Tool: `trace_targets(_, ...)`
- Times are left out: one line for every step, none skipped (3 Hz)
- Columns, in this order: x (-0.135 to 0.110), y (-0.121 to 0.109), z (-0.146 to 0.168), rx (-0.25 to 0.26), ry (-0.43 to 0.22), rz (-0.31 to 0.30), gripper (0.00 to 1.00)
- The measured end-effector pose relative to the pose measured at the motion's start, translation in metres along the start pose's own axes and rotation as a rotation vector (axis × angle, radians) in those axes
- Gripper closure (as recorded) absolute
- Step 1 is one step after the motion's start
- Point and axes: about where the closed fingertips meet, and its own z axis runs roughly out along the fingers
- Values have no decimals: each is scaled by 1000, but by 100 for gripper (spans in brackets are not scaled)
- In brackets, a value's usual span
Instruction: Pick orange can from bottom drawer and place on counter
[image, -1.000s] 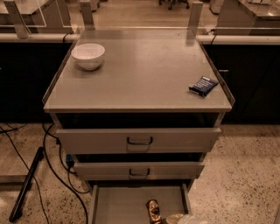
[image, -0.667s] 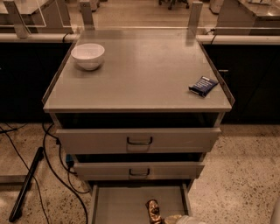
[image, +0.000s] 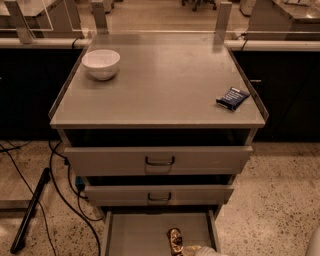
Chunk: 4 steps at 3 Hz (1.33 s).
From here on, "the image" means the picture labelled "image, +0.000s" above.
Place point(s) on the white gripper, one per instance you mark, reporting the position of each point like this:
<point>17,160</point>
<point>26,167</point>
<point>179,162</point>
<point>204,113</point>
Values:
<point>210,251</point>

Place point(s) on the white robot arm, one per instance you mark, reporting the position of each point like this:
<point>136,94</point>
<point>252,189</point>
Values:
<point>313,248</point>

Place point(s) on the grey bottom drawer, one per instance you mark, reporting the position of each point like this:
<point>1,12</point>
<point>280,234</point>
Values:
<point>143,231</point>

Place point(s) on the grey drawer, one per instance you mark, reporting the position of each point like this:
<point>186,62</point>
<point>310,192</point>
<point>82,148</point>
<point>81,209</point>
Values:
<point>140,161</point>
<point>143,231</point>
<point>162,195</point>

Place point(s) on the grey top drawer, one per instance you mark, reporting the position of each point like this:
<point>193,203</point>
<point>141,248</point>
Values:
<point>140,161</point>

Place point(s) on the grey middle drawer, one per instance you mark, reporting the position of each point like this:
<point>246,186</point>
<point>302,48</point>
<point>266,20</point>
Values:
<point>162,195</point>

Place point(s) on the grey metal drawer cabinet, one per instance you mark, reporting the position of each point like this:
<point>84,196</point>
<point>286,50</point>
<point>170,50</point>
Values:
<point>164,95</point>

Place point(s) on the dark blue snack packet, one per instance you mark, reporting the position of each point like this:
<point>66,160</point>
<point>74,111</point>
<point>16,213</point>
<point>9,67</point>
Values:
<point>232,99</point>

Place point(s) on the black bar on floor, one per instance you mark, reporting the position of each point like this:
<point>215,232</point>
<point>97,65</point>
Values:
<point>18,242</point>

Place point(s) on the white ceramic bowl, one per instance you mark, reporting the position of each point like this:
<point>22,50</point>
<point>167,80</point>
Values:
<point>101,64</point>

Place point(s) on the black office chair base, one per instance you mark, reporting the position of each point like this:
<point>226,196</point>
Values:
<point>197,3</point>

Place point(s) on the white horizontal rail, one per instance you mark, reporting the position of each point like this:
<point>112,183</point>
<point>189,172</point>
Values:
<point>235,45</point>

